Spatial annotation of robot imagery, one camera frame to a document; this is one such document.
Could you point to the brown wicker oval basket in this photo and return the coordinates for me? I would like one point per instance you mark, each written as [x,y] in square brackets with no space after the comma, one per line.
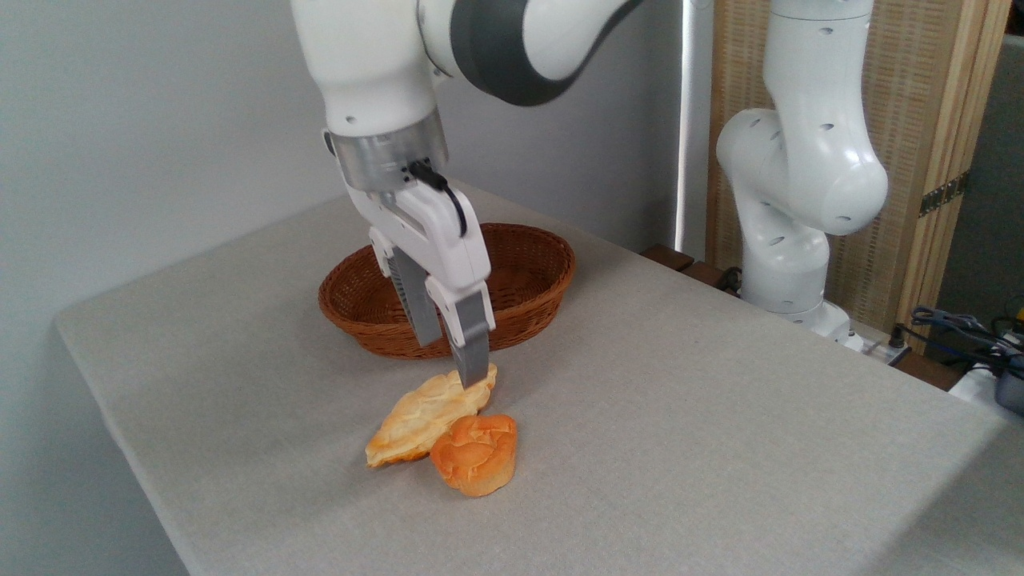
[528,264]

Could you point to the blue grey device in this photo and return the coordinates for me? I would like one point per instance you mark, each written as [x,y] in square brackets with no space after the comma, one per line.
[1012,392]

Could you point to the round orange bread bun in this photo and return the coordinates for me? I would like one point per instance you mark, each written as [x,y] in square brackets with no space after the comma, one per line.
[476,456]

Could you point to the brass screen hinge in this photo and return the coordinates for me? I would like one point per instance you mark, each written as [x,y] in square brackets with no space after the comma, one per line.
[944,194]

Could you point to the dark brown wooden board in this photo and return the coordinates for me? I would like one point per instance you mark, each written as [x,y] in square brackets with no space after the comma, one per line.
[668,258]

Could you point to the wood framed bamboo screen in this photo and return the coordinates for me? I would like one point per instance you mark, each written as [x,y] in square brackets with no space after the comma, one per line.
[920,96]

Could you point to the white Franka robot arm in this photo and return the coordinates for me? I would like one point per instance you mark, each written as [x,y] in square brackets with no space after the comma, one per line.
[368,72]

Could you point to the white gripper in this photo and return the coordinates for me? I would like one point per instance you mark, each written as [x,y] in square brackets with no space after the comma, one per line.
[440,240]

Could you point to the long flat pale bread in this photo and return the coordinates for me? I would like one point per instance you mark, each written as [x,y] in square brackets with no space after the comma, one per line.
[420,416]

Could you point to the grey tablecloth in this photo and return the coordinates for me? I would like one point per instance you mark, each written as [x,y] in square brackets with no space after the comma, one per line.
[680,440]

